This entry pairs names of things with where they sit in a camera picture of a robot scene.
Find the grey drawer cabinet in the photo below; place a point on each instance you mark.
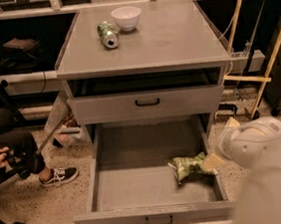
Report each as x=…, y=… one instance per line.
x=171, y=47

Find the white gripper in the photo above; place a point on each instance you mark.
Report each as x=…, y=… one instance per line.
x=240, y=147

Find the green soda can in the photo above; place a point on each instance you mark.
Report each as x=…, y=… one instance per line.
x=108, y=35

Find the closed grey upper drawer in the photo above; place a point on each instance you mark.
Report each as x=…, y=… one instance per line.
x=173, y=102

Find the green jalapeno chip bag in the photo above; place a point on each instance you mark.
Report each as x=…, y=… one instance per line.
x=184, y=166

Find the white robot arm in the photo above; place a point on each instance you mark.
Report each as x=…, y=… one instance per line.
x=259, y=201

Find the black drawer handle upper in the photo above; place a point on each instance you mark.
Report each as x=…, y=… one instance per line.
x=154, y=102

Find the open grey lower drawer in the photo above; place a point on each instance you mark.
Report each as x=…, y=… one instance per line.
x=131, y=179

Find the black handheld controller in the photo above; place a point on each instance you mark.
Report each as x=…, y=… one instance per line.
x=15, y=159

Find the black white sneaker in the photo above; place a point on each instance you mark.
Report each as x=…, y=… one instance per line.
x=61, y=176

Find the brown box on shelf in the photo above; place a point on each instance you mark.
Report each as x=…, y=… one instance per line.
x=19, y=47

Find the person's leg dark trousers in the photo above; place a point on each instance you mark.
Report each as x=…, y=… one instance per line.
x=21, y=141

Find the white ceramic bowl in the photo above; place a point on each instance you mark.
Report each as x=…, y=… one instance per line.
x=127, y=17

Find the clear plastic bag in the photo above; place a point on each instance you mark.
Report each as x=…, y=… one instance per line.
x=62, y=124

